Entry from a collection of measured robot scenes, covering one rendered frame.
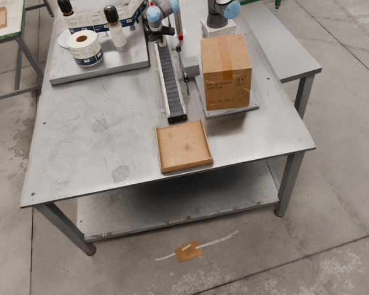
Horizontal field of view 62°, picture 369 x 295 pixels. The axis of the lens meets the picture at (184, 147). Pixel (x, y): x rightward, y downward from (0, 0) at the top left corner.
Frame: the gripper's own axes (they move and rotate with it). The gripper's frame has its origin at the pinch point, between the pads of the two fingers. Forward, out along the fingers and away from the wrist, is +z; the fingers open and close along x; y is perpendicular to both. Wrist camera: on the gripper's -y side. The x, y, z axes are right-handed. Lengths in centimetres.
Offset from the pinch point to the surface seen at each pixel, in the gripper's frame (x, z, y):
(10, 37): -60, 57, 128
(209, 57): 35, -42, -22
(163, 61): 15.4, -2.5, 1.7
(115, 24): -13.2, -7.8, 27.8
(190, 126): 66, -26, -5
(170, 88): 38.4, -15.7, 1.0
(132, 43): -8.5, 11.3, 21.0
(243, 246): 144, 25, -27
